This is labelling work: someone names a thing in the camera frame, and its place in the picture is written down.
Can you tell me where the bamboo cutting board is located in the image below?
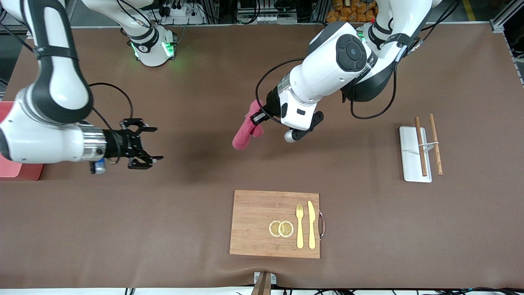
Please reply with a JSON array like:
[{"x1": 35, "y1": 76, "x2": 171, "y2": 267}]
[{"x1": 229, "y1": 190, "x2": 321, "y2": 259}]

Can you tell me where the wooden rack rod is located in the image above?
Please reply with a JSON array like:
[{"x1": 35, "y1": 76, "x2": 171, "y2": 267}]
[
  {"x1": 414, "y1": 116, "x2": 428, "y2": 177},
  {"x1": 429, "y1": 113, "x2": 443, "y2": 176}
]

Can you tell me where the white power strip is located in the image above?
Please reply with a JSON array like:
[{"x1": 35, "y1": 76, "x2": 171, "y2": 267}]
[{"x1": 158, "y1": 0, "x2": 205, "y2": 26}]

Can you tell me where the table edge bracket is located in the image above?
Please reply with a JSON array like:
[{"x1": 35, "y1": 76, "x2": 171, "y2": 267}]
[{"x1": 251, "y1": 271, "x2": 277, "y2": 295}]

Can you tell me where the pink plastic bin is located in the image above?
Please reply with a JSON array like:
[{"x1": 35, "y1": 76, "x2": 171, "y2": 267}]
[{"x1": 0, "y1": 102, "x2": 44, "y2": 182}]

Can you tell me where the orange bags pile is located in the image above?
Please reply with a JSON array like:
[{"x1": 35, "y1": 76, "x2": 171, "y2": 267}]
[{"x1": 326, "y1": 0, "x2": 378, "y2": 23}]

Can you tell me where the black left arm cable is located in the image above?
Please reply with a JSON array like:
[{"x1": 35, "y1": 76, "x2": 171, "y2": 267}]
[
  {"x1": 255, "y1": 57, "x2": 306, "y2": 124},
  {"x1": 350, "y1": 45, "x2": 422, "y2": 120}
]

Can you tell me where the aluminium frame rail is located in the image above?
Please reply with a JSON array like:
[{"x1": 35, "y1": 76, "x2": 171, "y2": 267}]
[{"x1": 490, "y1": 6, "x2": 524, "y2": 33}]

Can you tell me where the yellow plastic knife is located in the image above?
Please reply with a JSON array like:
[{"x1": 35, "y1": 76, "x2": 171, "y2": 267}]
[{"x1": 307, "y1": 200, "x2": 316, "y2": 250}]

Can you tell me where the grey electrical box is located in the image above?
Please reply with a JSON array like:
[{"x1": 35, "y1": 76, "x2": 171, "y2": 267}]
[{"x1": 235, "y1": 0, "x2": 289, "y2": 24}]

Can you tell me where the white rack base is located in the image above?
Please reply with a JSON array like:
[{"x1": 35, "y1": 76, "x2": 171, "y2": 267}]
[{"x1": 399, "y1": 126, "x2": 439, "y2": 183}]

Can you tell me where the pink microfibre cloth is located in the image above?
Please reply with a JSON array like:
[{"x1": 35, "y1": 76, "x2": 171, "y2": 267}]
[{"x1": 232, "y1": 100, "x2": 266, "y2": 150}]

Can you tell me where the yellow plastic fork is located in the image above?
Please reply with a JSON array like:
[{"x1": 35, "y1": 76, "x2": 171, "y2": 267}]
[{"x1": 296, "y1": 204, "x2": 305, "y2": 249}]

